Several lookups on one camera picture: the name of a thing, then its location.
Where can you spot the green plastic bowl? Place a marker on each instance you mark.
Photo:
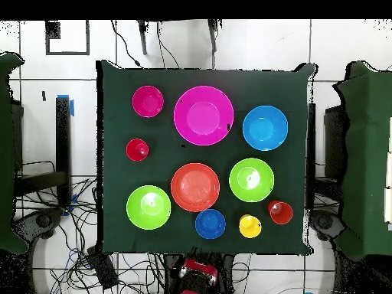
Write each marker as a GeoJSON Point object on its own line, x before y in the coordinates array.
{"type": "Point", "coordinates": [251, 179]}
{"type": "Point", "coordinates": [148, 207]}

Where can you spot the large orange bowl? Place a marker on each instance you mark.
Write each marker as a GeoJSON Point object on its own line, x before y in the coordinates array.
{"type": "Point", "coordinates": [195, 187]}

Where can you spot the black tripod leg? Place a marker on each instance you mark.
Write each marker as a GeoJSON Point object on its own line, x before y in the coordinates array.
{"type": "Point", "coordinates": [212, 36]}
{"type": "Point", "coordinates": [142, 39]}

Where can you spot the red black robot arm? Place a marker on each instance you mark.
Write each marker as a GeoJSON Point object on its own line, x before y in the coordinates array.
{"type": "Point", "coordinates": [199, 266]}

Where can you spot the black square floor frame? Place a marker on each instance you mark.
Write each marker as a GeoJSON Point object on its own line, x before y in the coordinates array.
{"type": "Point", "coordinates": [52, 30]}

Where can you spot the black box on floor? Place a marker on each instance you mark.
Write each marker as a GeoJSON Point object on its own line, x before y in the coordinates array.
{"type": "Point", "coordinates": [102, 268]}

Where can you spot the orange plastic cup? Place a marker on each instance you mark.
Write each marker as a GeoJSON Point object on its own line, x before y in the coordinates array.
{"type": "Point", "coordinates": [280, 212]}

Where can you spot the small crimson bowl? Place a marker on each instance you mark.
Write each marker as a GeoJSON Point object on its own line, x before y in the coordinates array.
{"type": "Point", "coordinates": [148, 101]}

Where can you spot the red plastic cup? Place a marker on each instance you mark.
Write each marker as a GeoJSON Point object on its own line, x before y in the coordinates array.
{"type": "Point", "coordinates": [137, 149]}

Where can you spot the small dark blue bowl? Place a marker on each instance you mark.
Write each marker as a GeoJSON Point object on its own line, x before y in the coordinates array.
{"type": "Point", "coordinates": [210, 224]}

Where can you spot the green cloth side table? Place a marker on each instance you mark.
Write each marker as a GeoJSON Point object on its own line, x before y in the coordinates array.
{"type": "Point", "coordinates": [367, 153]}
{"type": "Point", "coordinates": [6, 153]}

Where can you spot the light blue bowl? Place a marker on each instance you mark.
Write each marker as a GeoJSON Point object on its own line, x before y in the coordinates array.
{"type": "Point", "coordinates": [265, 128]}

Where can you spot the large pink bowl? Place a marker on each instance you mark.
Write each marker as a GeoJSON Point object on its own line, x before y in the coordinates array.
{"type": "Point", "coordinates": [203, 115]}

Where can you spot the black round pedestal base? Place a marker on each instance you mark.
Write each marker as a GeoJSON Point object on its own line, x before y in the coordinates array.
{"type": "Point", "coordinates": [43, 220]}

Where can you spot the black metal stand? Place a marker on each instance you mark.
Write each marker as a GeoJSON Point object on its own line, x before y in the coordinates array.
{"type": "Point", "coordinates": [62, 137]}

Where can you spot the yellow plastic cup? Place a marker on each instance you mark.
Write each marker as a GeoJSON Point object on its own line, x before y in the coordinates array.
{"type": "Point", "coordinates": [250, 226]}

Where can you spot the black upright post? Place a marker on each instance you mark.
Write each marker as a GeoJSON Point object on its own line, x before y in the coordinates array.
{"type": "Point", "coordinates": [311, 137]}

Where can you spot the dark green table cloth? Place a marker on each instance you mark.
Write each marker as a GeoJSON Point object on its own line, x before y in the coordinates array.
{"type": "Point", "coordinates": [165, 76]}

